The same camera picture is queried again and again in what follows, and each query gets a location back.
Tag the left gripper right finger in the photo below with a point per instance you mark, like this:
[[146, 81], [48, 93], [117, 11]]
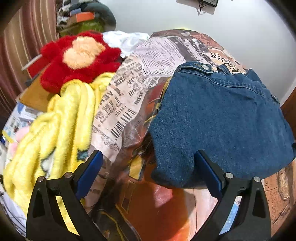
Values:
[[242, 211]]

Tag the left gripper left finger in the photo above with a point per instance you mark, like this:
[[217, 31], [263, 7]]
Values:
[[55, 211]]

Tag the blue denim jacket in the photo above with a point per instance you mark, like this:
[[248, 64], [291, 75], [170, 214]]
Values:
[[233, 118]]

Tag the yellow fleece blanket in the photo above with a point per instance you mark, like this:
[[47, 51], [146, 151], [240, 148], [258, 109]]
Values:
[[57, 141]]

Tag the newspaper print bedspread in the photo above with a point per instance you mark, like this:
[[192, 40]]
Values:
[[127, 204]]

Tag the printed paper box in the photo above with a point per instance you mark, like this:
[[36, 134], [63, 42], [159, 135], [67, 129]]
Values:
[[20, 117]]

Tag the brown wooden door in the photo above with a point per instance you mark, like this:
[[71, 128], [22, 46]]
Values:
[[289, 111]]

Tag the brown cardboard box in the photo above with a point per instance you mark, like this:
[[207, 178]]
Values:
[[35, 96]]

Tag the red plush flower pillow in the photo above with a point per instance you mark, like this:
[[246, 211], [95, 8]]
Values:
[[84, 57]]

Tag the striped maroon curtain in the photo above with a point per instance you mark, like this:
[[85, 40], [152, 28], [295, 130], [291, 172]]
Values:
[[31, 27]]

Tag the white cloth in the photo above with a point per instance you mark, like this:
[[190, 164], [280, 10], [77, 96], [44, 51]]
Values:
[[126, 42]]

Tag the pile of clutter items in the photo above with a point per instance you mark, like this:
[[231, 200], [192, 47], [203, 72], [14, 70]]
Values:
[[74, 17]]

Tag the wall mounted black device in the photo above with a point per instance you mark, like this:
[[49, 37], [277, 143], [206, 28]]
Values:
[[202, 7]]

